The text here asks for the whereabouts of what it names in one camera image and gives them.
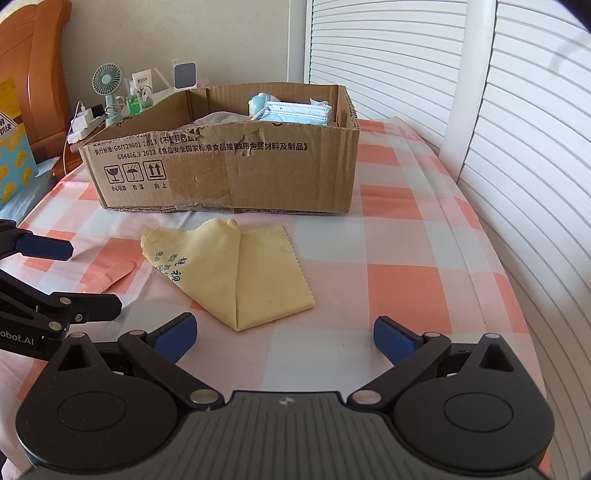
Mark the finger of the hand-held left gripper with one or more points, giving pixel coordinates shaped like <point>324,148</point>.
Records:
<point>92,308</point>
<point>46,248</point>

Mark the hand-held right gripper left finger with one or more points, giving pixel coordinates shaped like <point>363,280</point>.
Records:
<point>178,336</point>

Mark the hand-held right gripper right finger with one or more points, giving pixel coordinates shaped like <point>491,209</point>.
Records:
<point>392,338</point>

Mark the yellow cleaning cloth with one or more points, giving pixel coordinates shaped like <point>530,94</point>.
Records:
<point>258,277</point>

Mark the brown cardboard box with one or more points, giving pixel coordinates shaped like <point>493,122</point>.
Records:
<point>277,175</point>

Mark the blue face mask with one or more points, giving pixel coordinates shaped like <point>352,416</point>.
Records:
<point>295,114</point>

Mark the pink adhesive bandage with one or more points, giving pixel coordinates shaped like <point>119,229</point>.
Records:
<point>111,276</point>

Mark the orange white checked bedsheet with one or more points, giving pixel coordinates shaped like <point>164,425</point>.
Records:
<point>415,277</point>

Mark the teal yellow printed pillow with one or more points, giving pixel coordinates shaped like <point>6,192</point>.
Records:
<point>16,166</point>

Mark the white charger plug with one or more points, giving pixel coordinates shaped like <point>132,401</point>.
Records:
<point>83,121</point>

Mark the green bottle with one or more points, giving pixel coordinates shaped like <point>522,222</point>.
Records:
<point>135,107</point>

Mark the wooden headboard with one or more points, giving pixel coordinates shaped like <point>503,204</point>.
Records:
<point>41,69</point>

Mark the mint green desk fan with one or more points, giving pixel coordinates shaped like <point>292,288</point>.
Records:
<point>108,78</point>

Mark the white cream tube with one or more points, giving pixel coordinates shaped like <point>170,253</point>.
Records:
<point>141,83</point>

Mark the white louvered closet door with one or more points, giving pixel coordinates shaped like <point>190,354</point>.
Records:
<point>378,55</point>
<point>540,184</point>

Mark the white square desk mirror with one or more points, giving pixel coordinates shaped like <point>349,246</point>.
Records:
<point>185,74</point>

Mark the blue white plush toy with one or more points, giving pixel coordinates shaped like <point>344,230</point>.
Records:
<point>258,104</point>

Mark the white door post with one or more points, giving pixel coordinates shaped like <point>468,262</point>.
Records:
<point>471,92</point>

